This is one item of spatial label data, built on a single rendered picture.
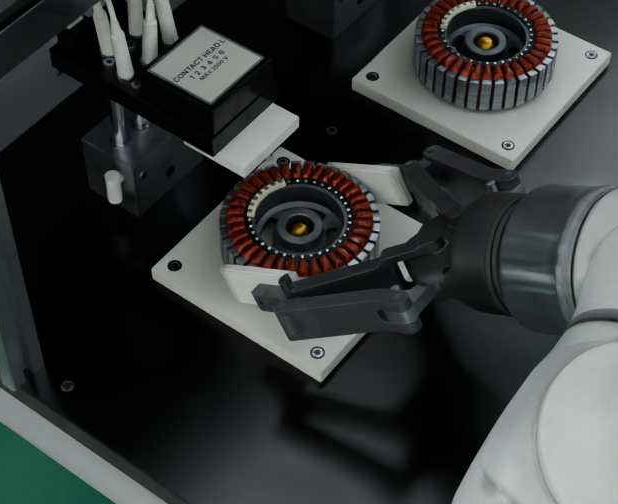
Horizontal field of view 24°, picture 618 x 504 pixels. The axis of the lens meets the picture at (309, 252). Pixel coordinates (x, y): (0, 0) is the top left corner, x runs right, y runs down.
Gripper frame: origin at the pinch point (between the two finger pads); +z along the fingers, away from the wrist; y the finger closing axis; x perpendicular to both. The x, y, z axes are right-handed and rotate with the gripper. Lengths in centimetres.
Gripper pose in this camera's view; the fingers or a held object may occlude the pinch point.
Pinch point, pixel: (302, 232)
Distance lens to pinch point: 101.7
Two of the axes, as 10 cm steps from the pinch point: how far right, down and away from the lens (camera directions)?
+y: 6.0, -6.1, 5.1
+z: -6.9, -0.8, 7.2
